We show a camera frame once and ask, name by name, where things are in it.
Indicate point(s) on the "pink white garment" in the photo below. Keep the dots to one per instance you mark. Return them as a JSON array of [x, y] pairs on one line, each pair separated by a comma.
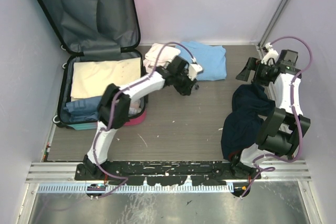
[[167, 55]]

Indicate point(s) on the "white plastic bottle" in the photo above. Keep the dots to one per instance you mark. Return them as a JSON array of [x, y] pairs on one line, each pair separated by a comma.
[[134, 111]]

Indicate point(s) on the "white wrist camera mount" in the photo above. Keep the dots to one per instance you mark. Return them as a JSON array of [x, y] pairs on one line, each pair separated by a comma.
[[270, 56], [193, 70]]

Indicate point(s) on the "dark blue patterned cloth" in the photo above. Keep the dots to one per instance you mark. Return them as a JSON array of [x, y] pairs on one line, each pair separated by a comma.
[[83, 110]]

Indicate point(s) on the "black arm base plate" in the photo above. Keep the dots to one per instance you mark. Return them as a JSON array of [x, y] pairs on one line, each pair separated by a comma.
[[207, 173]]

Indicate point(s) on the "aluminium corner post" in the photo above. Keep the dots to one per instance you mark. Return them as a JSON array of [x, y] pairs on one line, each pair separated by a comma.
[[272, 23]]

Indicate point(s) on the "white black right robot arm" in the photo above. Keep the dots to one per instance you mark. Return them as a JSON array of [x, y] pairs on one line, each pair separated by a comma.
[[281, 134]]

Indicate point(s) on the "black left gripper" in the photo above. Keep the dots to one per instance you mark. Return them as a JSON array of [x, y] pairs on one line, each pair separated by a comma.
[[186, 88]]

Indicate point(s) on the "beige cloth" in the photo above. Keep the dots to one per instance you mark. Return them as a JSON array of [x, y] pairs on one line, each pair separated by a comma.
[[90, 79]]

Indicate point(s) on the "white slotted cable duct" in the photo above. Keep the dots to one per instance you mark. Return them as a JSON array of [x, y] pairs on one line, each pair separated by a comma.
[[85, 188]]

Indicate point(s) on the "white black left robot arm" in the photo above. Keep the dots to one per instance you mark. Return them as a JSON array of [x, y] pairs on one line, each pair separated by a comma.
[[113, 109]]

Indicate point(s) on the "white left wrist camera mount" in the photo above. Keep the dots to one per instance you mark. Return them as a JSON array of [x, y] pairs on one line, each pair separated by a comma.
[[193, 70]]

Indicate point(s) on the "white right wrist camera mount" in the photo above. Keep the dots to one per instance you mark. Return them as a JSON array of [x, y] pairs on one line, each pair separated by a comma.
[[270, 56]]

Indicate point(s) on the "aluminium frame rail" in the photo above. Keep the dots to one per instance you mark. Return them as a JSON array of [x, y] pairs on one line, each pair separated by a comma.
[[52, 171]]

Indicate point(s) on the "blue shirt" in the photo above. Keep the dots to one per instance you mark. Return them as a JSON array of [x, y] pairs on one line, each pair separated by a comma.
[[211, 58]]

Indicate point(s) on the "navy garment with red trim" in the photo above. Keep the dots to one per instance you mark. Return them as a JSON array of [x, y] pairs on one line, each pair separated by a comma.
[[240, 129]]

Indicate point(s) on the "pink teal suitcase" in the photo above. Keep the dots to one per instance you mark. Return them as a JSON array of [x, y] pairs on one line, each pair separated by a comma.
[[90, 30]]

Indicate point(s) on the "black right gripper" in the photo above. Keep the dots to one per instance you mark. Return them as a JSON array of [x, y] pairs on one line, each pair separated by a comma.
[[251, 65]]

